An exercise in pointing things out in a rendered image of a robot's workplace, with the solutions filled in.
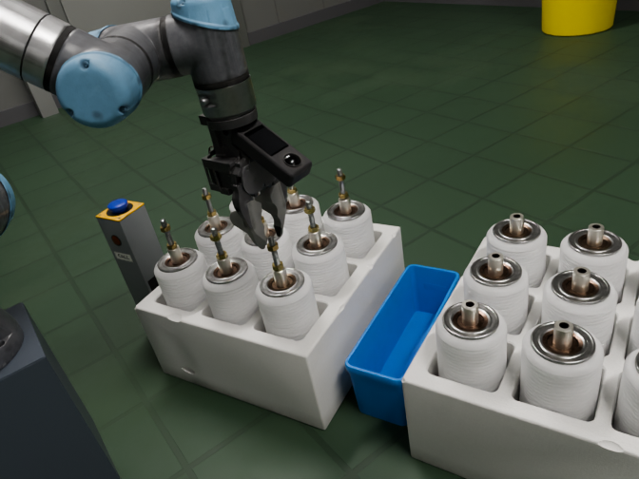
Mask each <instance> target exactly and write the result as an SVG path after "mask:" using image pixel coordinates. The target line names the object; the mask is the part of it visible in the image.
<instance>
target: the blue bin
mask: <svg viewBox="0 0 639 479"><path fill-rule="evenodd" d="M459 280H460V276H459V273H457V272H455V271H450V270H445V269H439V268H434V267H428V266H423V265H417V264H411V265H409V266H407V267H406V268H405V270H404V271H403V273H402V274H401V276H400V277H399V279H398V280H397V283H396V284H395V286H394V287H393V289H392V290H391V292H390V293H389V295H388V296H387V298H385V300H384V301H383V303H382V305H381V306H380V308H379V309H378V311H377V313H376V314H375V316H374V317H373V319H372V320H371V322H370V323H369V325H368V326H367V328H366V330H365V331H364V333H363V334H362V336H361V337H360V339H359V340H358V342H357V344H356V345H355V347H354V348H353V350H352V352H351V353H350V354H349V355H348V357H347V358H346V360H345V368H346V371H347V372H348V373H349V374H350V377H351V380H352V384H353V388H354V391H355V395H356V399H357V402H358V408H359V410H360V411H361V412H362V413H365V414H368V415H371V416H374V417H376V418H379V419H382V420H385V421H388V422H391V423H394V424H397V425H400V426H406V425H407V419H406V411H405V404H404V396H403V390H402V382H401V381H402V377H403V376H404V375H405V373H406V372H407V370H408V368H409V366H410V365H411V363H412V361H413V360H414V358H415V356H416V354H417V352H418V350H419V349H420V347H421V345H422V343H423V342H424V340H425V338H426V337H427V335H428V334H429V332H430V331H431V329H432V327H433V325H434V324H435V322H436V319H437V317H438V316H439V314H440V313H441V311H442V309H443V308H444V306H445V304H446V302H447V301H448V299H449V297H450V296H451V294H452V292H453V290H454V289H455V287H456V285H457V284H458V282H459Z"/></svg>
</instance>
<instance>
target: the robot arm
mask: <svg viewBox="0 0 639 479"><path fill-rule="evenodd" d="M170 7H171V14H168V15H167V16H162V17H158V18H153V19H147V20H143V21H138V22H133V23H128V24H122V25H118V26H116V25H110V26H105V27H103V28H101V29H97V30H94V31H91V32H89V33H87V32H85V31H83V30H81V29H77V28H76V27H74V26H72V25H71V24H69V23H67V22H65V21H63V20H61V19H59V18H57V17H55V16H53V15H51V14H49V13H47V12H45V11H43V10H40V9H38V8H36V7H34V6H33V5H31V4H29V3H27V2H25V1H23V0H0V70H2V71H5V72H7V73H8V74H10V75H12V76H15V77H17V78H19V79H21V80H23V81H26V82H28V83H30V84H32V85H34V86H38V87H40V88H42V89H43V90H45V91H48V92H50V93H52V94H54V95H56V96H57V99H58V101H59V103H60V105H61V107H62V108H63V109H64V110H65V111H66V112H67V114H68V115H69V116H70V117H71V118H72V119H73V120H75V121H76V122H78V123H80V124H82V125H85V126H89V127H94V128H106V127H111V126H114V125H116V124H118V123H119V122H121V121H122V120H124V119H125V118H126V117H127V116H128V115H130V114H131V113H132V112H133V111H134V110H135V109H136V108H137V106H138V105H139V103H140V102H141V100H142V98H143V96H144V95H145V94H146V92H147V91H148V90H149V89H150V87H151V86H152V85H153V83H154V82H158V81H162V80H168V79H173V78H178V77H184V76H185V75H191V78H192V81H193V84H194V87H195V88H196V91H197V95H198V98H199V101H200V105H201V108H202V111H203V114H201V115H199V119H200V122H201V125H207V126H208V129H209V133H210V136H211V140H212V143H213V146H209V148H208V155H207V156H205V157H203V158H202V162H203V167H204V170H205V173H206V177H207V179H208V182H209V185H210V188H211V190H214V191H218V192H221V194H225V195H228V196H230V195H232V202H233V205H234V208H235V210H236V211H234V212H231V213H230V215H229V217H230V220H231V222H232V223H233V225H235V226H236V227H238V228H240V229H241V230H243V231H244V232H245V233H247V234H248V236H249V237H250V239H252V241H253V242H254V243H255V244H256V245H257V246H258V247H259V248H261V249H264V248H265V245H266V243H267V240H268V238H267V237H266V235H265V234H264V225H263V223H262V221H261V212H262V209H263V210H264V211H266V212H268V213H269V214H271V216H272V217H273V220H274V228H275V231H276V234H277V236H278V237H280V236H281V235H282V231H283V226H284V220H285V214H286V203H287V187H290V186H292V185H294V184H295V183H296V182H298V181H300V180H301V179H303V178H304V177H306V176H307V175H308V174H309V173H310V170H311V167H312V162H311V161H310V160H309V159H308V158H306V157H305V156H304V155H303V154H301V153H300V152H299V151H298V150H297V149H296V148H295V147H293V146H292V145H291V144H289V143H288V142H287V141H285V140H284V139H283V138H281V137H280V136H279V135H278V134H276V133H275V132H274V131H273V130H271V129H270V128H269V127H267V126H266V125H265V124H263V123H262V122H261V121H259V120H258V119H257V118H258V112H257V108H256V106H255V104H256V103H257V100H256V96H255V92H254V88H253V85H252V81H251V76H250V74H249V70H248V66H247V63H246V59H245V55H244V50H243V46H242V39H241V36H240V31H239V27H240V25H239V23H238V22H237V19H236V16H235V12H234V10H233V6H232V3H231V0H171V1H170ZM210 147H213V148H214V149H212V150H210ZM215 154H216V156H215V157H213V158H212V156H214V155H215ZM207 168H208V169H207ZM208 171H209V172H208ZM209 174H210V176H209ZM210 177H211V179H210ZM211 180H212V181H211ZM259 192H261V193H260V194H259ZM258 194H259V195H258ZM251 196H252V197H255V200H254V201H253V199H252V197H251ZM14 212H15V197H14V193H13V190H12V188H11V186H10V184H9V182H8V181H7V180H6V179H5V178H4V176H3V175H2V174H0V237H1V236H2V235H3V233H4V232H5V231H6V229H7V228H8V226H9V224H10V221H11V220H12V218H13V215H14ZM23 340H24V332H23V330H22V328H21V327H20V325H19V323H18V322H17V320H16V319H15V318H14V317H13V316H12V315H10V314H9V313H8V312H6V311H5V310H4V309H2V308H1V307H0V370H2V369H3V368H4V367H5V366H6V365H7V364H8V363H9V362H10V361H11V360H12V359H13V358H14V357H15V355H16V354H17V353H18V351H19V350H20V348H21V346H22V344H23Z"/></svg>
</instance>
